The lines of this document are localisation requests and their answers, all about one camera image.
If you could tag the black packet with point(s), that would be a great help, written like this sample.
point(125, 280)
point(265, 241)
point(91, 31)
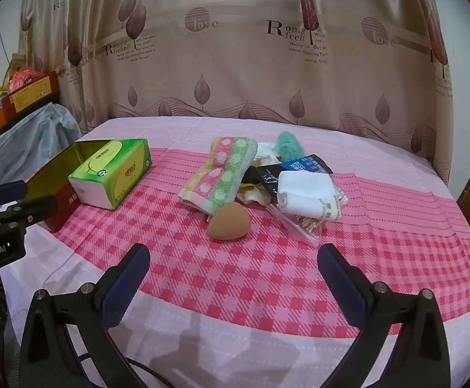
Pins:
point(269, 180)

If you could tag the tan sock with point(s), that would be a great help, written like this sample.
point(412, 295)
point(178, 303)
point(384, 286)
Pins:
point(228, 222)

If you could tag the clear bag of wooden sticks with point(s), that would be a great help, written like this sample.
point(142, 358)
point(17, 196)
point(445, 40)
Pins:
point(307, 228)

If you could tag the blue packet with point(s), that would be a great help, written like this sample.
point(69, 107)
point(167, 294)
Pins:
point(305, 165)

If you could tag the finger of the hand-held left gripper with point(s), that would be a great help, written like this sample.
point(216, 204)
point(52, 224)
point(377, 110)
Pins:
point(6, 192)
point(36, 210)

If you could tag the teal fluffy scrunchie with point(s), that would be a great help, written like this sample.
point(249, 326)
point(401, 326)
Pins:
point(291, 145)

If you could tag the beige leaf print curtain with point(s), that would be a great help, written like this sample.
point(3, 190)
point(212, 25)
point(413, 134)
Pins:
point(239, 68)

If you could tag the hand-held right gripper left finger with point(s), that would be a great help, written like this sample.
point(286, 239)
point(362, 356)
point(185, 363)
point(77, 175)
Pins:
point(125, 287)

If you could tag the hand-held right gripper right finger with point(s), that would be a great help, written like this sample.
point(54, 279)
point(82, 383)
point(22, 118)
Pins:
point(340, 287)

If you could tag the small white cloth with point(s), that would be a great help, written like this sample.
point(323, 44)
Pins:
point(265, 151)

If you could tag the red cardboard box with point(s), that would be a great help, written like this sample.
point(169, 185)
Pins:
point(32, 93)

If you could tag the green tissue pack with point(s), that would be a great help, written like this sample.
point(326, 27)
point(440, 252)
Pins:
point(113, 169)

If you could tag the pale blue plastic cover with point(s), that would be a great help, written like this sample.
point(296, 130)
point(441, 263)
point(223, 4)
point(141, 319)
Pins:
point(28, 141)

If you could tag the yellow sock with black sole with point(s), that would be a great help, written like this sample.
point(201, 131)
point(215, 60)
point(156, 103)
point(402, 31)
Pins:
point(253, 198)

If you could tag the red tin box gold inside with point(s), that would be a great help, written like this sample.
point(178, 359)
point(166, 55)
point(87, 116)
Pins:
point(57, 206)

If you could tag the pink checked bedsheet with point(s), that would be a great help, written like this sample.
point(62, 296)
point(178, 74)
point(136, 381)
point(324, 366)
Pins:
point(259, 291)

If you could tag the rolled white printed cloth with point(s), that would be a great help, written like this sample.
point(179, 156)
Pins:
point(303, 194)

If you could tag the red plastic bag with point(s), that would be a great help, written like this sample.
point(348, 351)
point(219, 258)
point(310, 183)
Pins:
point(22, 79)

